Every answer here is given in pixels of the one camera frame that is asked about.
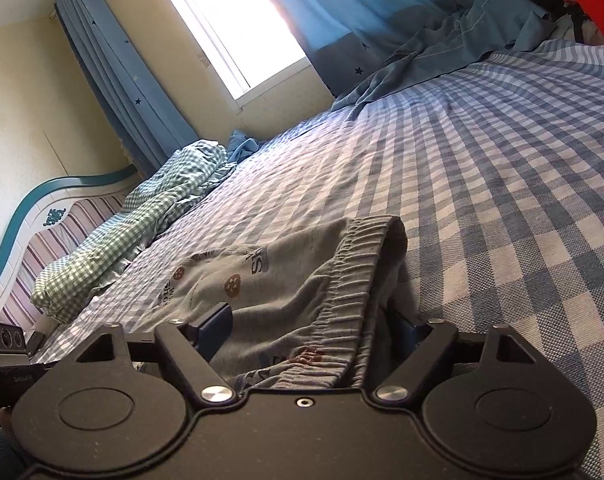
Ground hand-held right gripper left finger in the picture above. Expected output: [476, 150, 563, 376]
[74, 302, 237, 408]

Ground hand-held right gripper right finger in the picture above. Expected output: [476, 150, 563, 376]
[372, 310, 540, 406]

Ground grey printed pants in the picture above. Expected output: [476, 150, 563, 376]
[154, 215, 407, 391]

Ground striped headboard with teal rim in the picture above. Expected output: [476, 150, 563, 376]
[0, 162, 140, 333]

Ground green checked quilt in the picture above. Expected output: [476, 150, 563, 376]
[32, 139, 237, 323]

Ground blue white checked bedsheet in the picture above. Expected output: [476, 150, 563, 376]
[29, 37, 604, 480]

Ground small blue cloth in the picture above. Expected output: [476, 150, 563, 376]
[227, 129, 263, 162]

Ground blue star print curtain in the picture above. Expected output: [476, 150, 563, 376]
[54, 0, 200, 176]
[247, 0, 498, 98]

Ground blue denim garment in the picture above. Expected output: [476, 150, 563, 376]
[330, 0, 563, 111]

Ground bright window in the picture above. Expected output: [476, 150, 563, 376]
[142, 0, 317, 103]

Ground pile of clothes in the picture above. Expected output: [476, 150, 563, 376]
[532, 0, 604, 46]

